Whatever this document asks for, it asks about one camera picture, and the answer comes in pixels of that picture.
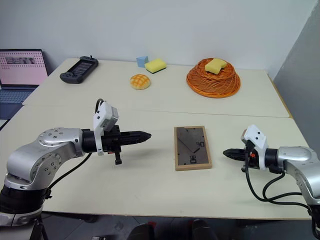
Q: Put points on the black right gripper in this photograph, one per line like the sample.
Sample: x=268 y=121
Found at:
x=253 y=161

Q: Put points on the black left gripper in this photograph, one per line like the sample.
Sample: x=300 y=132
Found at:
x=112 y=142

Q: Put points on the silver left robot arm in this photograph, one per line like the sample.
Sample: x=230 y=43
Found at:
x=50 y=150

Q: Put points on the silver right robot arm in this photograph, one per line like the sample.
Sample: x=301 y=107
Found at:
x=297 y=160

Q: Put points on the golden pineapple bun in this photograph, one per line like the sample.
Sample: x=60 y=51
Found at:
x=140 y=81

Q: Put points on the orange woven basket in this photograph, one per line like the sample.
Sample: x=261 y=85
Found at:
x=212 y=83

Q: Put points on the yellow sponge with dark base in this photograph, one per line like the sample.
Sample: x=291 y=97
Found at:
x=155 y=65

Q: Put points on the light blue foam cube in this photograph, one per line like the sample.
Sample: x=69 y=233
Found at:
x=142 y=61

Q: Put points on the black handheld game console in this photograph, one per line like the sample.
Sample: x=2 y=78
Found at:
x=79 y=70

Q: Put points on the plain yellow sponge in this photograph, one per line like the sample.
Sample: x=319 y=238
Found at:
x=214 y=66

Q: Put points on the dark rounded shape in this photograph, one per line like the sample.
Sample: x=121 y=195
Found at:
x=143 y=231

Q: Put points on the black tripod stand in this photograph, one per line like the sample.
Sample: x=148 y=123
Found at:
x=38 y=228

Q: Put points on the laptop with pink screen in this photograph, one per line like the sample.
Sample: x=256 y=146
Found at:
x=20 y=67

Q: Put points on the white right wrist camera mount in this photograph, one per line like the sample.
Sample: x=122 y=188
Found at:
x=257 y=140

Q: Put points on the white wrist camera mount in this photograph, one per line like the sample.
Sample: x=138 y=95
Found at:
x=257 y=140
x=103 y=117

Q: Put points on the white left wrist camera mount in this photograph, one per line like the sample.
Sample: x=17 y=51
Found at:
x=103 y=117

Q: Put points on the wooden framed grey board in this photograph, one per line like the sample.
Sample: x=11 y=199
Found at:
x=192 y=150

